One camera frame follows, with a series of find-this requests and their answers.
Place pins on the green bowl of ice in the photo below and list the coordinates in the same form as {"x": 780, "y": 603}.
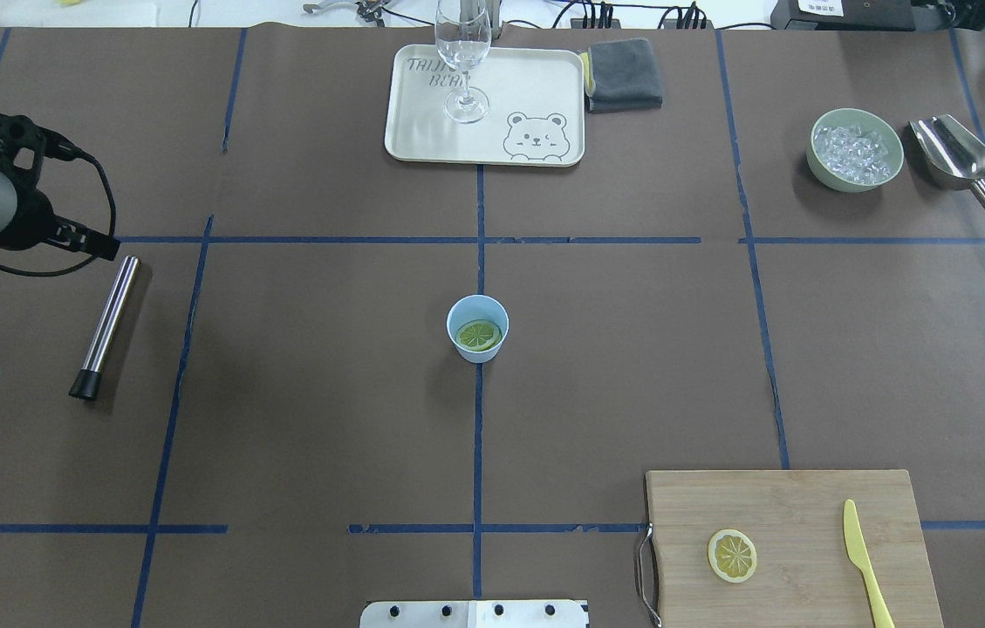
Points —
{"x": 853, "y": 151}

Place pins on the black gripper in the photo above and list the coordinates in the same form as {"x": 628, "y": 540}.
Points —
{"x": 32, "y": 218}

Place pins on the metal ice scoop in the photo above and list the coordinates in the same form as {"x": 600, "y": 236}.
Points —
{"x": 954, "y": 155}

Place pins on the black desktop box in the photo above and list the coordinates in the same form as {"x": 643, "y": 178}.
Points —
{"x": 842, "y": 16}

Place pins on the yellow plastic knife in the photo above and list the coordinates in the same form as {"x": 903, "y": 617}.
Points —
{"x": 857, "y": 552}

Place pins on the wooden cutting board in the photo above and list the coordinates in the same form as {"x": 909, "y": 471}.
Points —
{"x": 804, "y": 576}

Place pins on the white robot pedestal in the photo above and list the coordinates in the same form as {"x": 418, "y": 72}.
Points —
{"x": 477, "y": 613}

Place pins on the lemon slice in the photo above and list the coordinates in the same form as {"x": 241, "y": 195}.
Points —
{"x": 478, "y": 335}
{"x": 732, "y": 556}

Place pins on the lemon slice on board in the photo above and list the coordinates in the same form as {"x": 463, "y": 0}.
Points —
{"x": 732, "y": 556}

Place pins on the clear wine glass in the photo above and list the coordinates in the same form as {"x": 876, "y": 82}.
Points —
{"x": 463, "y": 35}

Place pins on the metal muddler stick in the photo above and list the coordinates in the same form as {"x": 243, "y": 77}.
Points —
{"x": 87, "y": 383}

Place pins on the light blue cup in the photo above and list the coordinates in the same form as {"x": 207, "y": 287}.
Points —
{"x": 477, "y": 307}

